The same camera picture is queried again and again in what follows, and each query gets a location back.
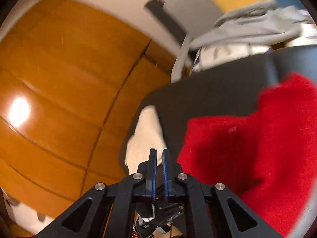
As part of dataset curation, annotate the cream folded sweater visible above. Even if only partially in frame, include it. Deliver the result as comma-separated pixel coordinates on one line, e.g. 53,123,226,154
124,105,169,177

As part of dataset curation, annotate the red knit sweater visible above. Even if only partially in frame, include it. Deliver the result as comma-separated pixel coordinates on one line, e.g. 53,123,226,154
177,72,317,238

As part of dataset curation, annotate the orange wooden wardrobe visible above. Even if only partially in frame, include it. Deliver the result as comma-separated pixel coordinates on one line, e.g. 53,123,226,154
0,0,192,219

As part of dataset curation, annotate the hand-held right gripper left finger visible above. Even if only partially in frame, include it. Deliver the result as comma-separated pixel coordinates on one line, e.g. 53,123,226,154
37,149,158,238

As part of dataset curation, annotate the grey yellow blue armchair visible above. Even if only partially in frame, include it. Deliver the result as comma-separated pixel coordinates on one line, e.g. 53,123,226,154
163,0,309,83

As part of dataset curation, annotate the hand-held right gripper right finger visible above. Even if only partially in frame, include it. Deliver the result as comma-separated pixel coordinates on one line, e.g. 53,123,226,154
163,149,280,238

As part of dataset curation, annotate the grey garment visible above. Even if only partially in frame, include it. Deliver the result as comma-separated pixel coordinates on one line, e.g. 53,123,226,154
190,0,313,53

